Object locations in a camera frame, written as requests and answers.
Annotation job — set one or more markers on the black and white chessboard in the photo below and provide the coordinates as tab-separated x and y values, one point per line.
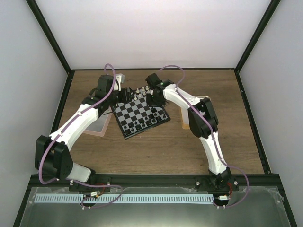
136	111

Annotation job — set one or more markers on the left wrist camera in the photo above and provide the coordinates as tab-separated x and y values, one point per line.
120	78

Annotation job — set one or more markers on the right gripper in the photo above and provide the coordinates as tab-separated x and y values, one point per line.
149	102

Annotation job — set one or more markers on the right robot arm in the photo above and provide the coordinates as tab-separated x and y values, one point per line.
203	123

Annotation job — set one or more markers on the white chess pieces group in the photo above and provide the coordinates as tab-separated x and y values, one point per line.
141	92

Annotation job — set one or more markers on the blue slotted cable duct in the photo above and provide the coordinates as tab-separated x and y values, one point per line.
127	198

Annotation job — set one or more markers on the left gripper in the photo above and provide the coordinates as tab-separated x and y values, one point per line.
127	97

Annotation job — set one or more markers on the gold metal tin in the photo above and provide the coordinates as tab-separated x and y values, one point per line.
184	112

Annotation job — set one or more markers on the black aluminium frame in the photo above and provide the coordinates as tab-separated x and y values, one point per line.
266	179

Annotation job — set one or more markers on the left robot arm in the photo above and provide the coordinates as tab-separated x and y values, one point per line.
53	158

